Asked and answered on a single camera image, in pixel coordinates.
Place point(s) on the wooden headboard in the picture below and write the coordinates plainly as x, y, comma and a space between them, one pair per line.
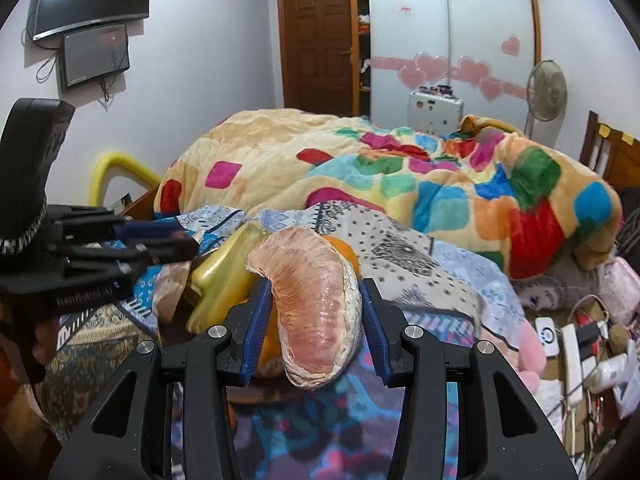
615, 160

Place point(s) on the white power strip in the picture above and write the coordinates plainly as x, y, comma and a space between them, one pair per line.
572, 365

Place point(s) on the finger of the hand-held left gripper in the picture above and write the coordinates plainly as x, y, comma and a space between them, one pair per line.
170, 252
150, 230

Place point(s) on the yellow foam tube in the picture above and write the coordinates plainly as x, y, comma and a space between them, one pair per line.
107, 160

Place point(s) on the wooden wardrobe with sliding doors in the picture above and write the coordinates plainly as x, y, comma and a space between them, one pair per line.
475, 20

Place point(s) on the patterned blue bedsheet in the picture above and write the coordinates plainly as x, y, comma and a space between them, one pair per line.
425, 280

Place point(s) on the standing fan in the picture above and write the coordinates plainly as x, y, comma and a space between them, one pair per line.
547, 87

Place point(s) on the small white device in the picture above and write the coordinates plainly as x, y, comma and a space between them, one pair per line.
546, 337

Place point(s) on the brown wooden door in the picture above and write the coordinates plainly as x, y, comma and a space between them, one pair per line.
317, 40

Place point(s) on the thin sugarcane piece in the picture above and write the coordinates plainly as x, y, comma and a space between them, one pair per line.
210, 312

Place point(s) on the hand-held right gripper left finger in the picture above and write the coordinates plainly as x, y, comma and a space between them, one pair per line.
255, 330

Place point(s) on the thick sugarcane piece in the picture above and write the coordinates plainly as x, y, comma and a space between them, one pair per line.
222, 265

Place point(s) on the small wall-mounted monitor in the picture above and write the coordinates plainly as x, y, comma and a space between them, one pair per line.
95, 55

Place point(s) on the pink pouch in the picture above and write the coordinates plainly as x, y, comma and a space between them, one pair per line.
620, 280

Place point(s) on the colourful patchwork blanket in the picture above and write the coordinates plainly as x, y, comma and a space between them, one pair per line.
400, 180

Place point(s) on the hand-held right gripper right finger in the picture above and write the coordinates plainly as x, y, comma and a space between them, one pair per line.
372, 330

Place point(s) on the white case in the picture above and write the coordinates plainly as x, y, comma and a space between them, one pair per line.
435, 112

